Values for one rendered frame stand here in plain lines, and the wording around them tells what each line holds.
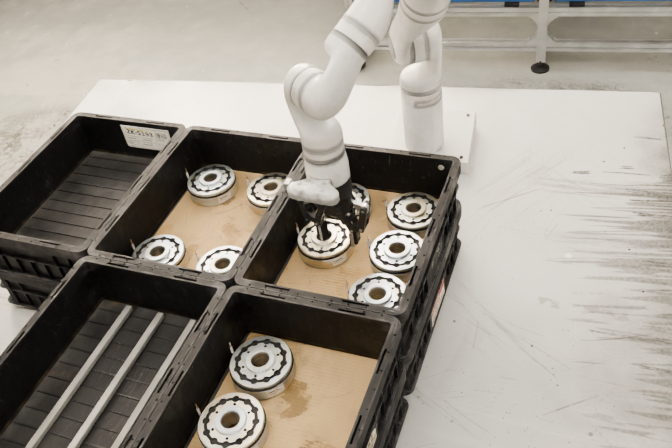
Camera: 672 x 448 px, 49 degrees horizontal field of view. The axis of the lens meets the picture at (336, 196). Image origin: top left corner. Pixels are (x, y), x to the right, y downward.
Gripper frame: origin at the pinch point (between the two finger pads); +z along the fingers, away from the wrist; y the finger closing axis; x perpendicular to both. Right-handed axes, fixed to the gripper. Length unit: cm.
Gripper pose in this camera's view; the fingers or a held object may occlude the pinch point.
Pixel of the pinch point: (338, 234)
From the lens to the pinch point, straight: 135.6
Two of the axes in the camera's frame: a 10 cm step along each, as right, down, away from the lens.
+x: -3.9, 6.3, -6.7
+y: -9.1, -1.7, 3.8
